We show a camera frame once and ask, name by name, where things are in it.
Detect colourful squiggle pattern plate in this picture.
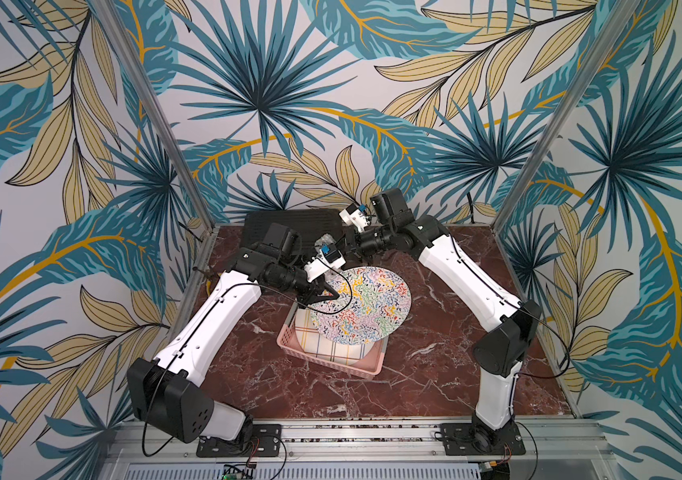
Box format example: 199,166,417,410
308,266,412,345

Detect white plaid striped plate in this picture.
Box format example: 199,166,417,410
293,308,378,365

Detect pink plastic basket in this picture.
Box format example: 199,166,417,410
277,303,388,380

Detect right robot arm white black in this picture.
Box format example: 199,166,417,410
337,188,542,449

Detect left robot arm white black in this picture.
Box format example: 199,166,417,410
126,224,345,443

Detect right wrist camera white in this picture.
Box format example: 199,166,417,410
339,203,372,233

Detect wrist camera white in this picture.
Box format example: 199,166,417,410
339,203,372,233
304,234,346,282

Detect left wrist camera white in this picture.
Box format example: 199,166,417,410
304,234,346,282

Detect yellow handled pliers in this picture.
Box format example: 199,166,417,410
193,266,220,298

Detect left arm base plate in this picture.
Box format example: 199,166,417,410
196,423,285,458

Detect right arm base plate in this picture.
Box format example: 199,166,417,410
434,421,526,459

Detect right aluminium frame post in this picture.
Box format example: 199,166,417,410
492,1,640,233

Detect aluminium frame post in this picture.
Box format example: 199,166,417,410
492,1,640,233
91,0,215,235

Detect left aluminium frame post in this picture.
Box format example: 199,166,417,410
91,0,215,235

